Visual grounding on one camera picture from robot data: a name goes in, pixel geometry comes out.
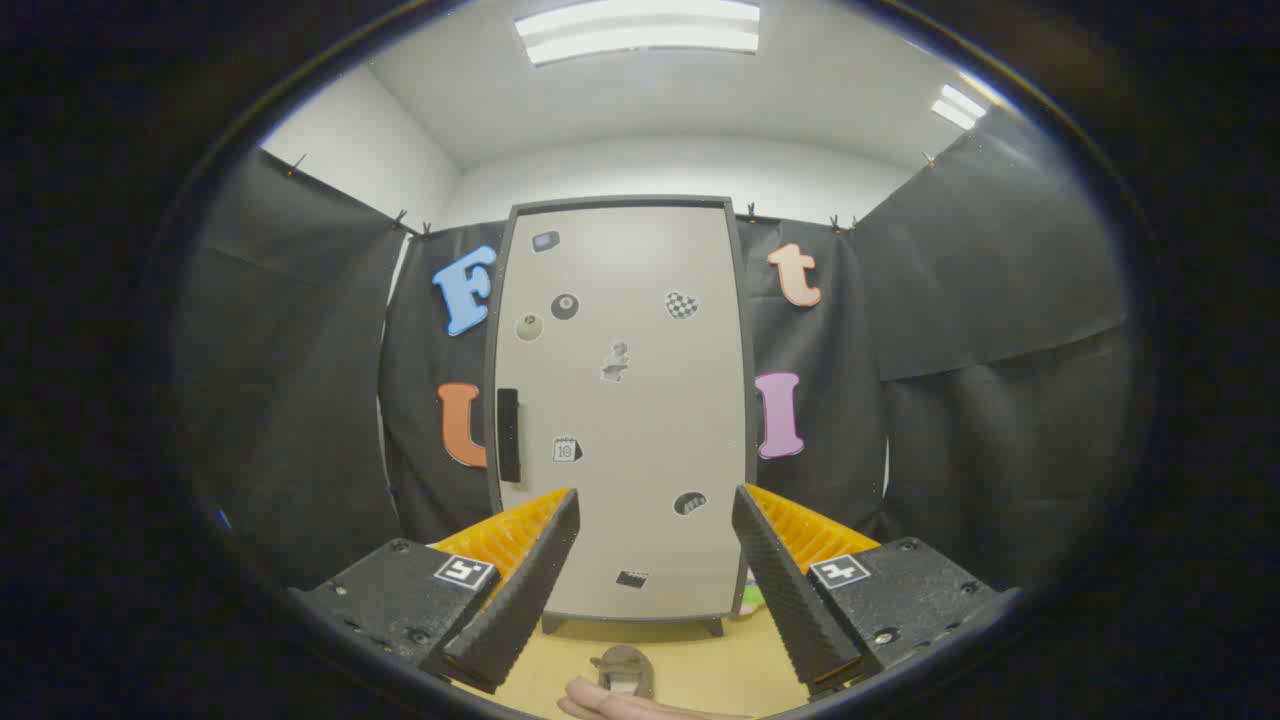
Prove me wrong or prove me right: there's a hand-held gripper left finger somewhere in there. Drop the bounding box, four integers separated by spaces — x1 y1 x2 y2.
290 487 582 694

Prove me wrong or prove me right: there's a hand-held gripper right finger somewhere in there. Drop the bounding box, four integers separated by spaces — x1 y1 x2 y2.
732 484 1022 699

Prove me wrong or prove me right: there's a brown fuzzy shoe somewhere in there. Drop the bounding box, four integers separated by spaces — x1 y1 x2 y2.
590 644 657 699

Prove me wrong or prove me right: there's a grey shoe cabinet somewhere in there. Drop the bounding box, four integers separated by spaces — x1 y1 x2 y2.
484 195 759 639

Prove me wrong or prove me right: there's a beige shoe cabinet door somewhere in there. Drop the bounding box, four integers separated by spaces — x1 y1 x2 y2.
494 204 750 620

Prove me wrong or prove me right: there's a black backdrop cloth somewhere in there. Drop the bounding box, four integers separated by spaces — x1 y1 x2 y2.
175 110 1136 601

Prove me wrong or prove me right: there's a small ceiling light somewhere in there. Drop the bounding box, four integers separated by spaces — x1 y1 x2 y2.
930 84 989 131

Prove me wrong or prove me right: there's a long ceiling light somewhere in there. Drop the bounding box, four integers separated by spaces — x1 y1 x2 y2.
514 0 762 68

